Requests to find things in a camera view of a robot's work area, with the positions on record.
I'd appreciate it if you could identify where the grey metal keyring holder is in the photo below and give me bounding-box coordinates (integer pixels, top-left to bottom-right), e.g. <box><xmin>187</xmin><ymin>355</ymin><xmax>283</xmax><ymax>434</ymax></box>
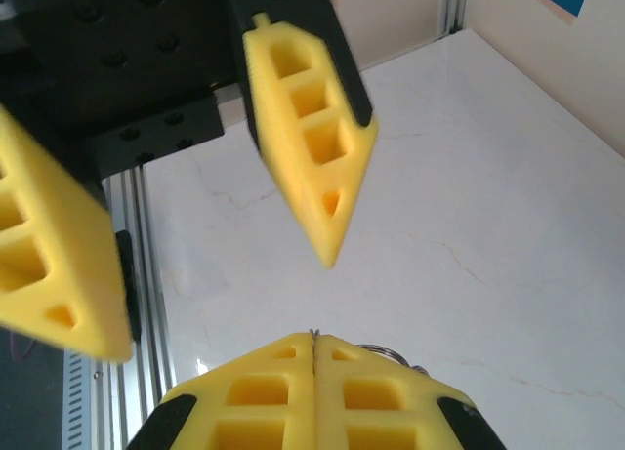
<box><xmin>306</xmin><ymin>326</ymin><xmax>427</xmax><ymax>374</ymax></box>

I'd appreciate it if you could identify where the white slotted cable duct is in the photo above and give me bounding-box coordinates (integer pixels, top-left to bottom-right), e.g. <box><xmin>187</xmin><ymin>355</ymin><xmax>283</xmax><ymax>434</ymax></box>
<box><xmin>62</xmin><ymin>349</ymin><xmax>107</xmax><ymax>450</ymax></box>

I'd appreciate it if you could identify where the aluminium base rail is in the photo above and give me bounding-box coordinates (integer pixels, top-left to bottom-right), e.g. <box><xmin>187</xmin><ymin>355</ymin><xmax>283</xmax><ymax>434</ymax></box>
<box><xmin>100</xmin><ymin>164</ymin><xmax>180</xmax><ymax>412</ymax></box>

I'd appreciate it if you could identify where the aluminium frame post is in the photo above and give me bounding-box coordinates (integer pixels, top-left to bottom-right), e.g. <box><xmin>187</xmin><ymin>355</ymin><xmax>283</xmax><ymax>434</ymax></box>
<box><xmin>438</xmin><ymin>0</ymin><xmax>473</xmax><ymax>37</ymax></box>

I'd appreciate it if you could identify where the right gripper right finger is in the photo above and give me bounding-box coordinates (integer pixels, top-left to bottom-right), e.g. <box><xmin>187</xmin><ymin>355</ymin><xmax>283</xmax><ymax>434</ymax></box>
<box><xmin>312</xmin><ymin>335</ymin><xmax>505</xmax><ymax>450</ymax></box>

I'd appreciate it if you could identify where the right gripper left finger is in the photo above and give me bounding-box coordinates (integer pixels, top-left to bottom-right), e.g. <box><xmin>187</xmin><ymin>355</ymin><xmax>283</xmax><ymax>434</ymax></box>
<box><xmin>127</xmin><ymin>332</ymin><xmax>314</xmax><ymax>450</ymax></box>

